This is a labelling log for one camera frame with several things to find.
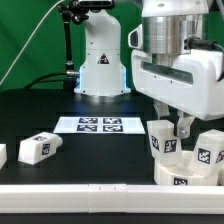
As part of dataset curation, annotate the white round stool seat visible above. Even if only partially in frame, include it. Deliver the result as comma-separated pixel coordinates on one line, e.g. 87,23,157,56
154,151,218,186

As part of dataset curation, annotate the white marker sheet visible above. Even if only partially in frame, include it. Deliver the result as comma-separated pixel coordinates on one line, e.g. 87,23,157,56
54,117,145,134

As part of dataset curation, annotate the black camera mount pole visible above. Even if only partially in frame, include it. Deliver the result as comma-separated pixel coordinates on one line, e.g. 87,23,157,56
58,0,88,92

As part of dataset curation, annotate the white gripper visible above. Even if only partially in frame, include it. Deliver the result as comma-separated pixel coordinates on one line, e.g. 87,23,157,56
128,25,224,138

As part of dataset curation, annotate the black cable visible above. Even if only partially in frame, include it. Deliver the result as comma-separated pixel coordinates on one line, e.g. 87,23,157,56
23,72,79,90

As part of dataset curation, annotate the black camera on mount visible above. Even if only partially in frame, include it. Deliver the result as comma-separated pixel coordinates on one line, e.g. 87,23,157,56
78,0,115,9

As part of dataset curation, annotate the white front rail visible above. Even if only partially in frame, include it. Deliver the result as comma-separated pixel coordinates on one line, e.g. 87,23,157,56
0,184,224,214

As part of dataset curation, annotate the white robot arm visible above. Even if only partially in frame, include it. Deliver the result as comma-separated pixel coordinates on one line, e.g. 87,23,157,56
76,0,224,137

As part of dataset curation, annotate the white cable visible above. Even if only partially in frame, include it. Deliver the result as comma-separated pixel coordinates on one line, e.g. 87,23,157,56
0,0,66,86

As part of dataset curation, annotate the white left rail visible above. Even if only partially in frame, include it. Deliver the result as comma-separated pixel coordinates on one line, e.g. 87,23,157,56
0,144,7,170

